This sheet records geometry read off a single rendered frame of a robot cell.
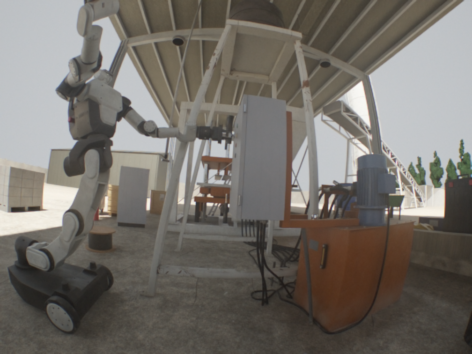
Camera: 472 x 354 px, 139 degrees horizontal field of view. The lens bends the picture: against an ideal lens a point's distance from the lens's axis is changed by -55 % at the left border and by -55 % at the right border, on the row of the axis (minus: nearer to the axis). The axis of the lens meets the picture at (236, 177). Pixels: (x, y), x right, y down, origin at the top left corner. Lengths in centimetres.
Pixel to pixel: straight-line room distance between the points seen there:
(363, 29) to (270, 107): 505
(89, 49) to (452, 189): 314
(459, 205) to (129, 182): 512
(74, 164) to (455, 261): 321
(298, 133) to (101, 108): 414
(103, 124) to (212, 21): 491
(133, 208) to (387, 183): 386
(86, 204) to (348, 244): 131
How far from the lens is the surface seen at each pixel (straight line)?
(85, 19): 67
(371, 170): 123
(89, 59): 79
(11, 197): 472
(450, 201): 279
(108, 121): 109
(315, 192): 150
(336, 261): 110
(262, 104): 99
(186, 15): 553
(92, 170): 102
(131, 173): 399
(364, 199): 123
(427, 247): 270
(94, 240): 242
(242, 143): 89
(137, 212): 400
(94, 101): 109
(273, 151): 92
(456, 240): 254
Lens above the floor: 74
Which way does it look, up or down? 6 degrees up
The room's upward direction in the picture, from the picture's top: 4 degrees clockwise
